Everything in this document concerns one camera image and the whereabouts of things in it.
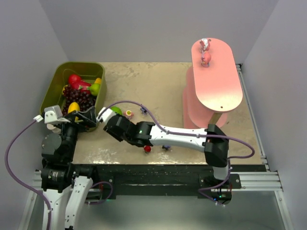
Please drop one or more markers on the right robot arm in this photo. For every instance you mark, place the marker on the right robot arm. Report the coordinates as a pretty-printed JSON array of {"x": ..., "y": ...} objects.
[{"x": 209, "y": 141}]

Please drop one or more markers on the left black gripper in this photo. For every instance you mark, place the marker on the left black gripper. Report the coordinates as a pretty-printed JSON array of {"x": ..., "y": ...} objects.
[{"x": 80, "y": 119}]

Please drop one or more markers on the yellow pepper toy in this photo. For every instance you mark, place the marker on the yellow pepper toy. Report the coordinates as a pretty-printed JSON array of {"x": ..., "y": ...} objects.
[{"x": 98, "y": 81}]

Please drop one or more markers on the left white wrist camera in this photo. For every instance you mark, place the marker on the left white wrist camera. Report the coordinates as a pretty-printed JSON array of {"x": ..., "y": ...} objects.
[{"x": 53, "y": 115}]

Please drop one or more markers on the aluminium frame rail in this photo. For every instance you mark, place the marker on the aluminium frame rail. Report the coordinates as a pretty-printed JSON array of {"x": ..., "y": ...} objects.
[{"x": 257, "y": 181}]

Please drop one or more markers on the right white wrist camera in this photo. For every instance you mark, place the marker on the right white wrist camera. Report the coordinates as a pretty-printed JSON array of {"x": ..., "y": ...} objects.
[{"x": 104, "y": 115}]

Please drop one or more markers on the red dragon fruit toy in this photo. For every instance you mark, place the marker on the red dragon fruit toy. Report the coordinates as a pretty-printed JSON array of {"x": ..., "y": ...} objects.
[{"x": 76, "y": 82}]

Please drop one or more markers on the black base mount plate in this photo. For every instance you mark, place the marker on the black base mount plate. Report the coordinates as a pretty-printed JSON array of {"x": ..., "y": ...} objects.
[{"x": 110, "y": 181}]

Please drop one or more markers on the green plastic bin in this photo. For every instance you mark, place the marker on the green plastic bin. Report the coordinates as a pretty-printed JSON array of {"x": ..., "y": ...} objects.
[{"x": 88, "y": 71}]

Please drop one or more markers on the purple black-eared figurine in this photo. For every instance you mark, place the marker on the purple black-eared figurine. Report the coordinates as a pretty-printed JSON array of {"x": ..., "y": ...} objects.
[{"x": 143, "y": 111}]

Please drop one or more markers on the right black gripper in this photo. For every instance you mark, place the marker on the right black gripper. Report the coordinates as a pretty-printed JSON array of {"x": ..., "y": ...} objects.
[{"x": 111, "y": 128}]

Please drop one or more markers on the purple star figurine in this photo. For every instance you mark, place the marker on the purple star figurine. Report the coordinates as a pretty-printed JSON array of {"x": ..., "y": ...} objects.
[{"x": 166, "y": 147}]

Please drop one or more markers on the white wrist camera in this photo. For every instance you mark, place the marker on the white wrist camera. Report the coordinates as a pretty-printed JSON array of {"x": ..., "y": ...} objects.
[
  {"x": 104, "y": 115},
  {"x": 53, "y": 115}
]

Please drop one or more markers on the pink figurine with yellow hat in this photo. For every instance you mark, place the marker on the pink figurine with yellow hat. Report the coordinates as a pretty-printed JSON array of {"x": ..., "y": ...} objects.
[{"x": 128, "y": 114}]

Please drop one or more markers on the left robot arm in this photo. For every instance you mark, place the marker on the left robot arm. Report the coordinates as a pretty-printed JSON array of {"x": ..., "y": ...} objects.
[{"x": 65, "y": 186}]

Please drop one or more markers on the green watermelon ball toy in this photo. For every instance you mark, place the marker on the green watermelon ball toy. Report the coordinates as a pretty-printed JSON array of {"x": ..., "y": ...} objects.
[{"x": 116, "y": 110}]

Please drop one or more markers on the pink pig figurine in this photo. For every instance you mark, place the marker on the pink pig figurine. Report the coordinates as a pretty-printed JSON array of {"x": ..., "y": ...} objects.
[{"x": 205, "y": 59}]

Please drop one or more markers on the red white figurine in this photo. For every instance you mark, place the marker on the red white figurine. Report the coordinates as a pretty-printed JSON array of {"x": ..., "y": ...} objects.
[{"x": 205, "y": 45}]

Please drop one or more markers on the beige suction hook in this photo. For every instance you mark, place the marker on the beige suction hook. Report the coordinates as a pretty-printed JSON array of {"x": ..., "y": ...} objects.
[{"x": 53, "y": 128}]

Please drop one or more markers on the pink tiered shelf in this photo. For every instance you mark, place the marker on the pink tiered shelf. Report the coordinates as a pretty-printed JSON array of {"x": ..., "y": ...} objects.
[{"x": 211, "y": 92}]

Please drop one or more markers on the green apple toy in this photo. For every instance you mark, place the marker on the green apple toy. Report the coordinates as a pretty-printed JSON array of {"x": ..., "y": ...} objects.
[{"x": 94, "y": 89}]

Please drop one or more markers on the dark grape bunch toy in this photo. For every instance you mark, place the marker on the dark grape bunch toy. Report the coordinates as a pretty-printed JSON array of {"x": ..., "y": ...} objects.
[{"x": 84, "y": 99}]

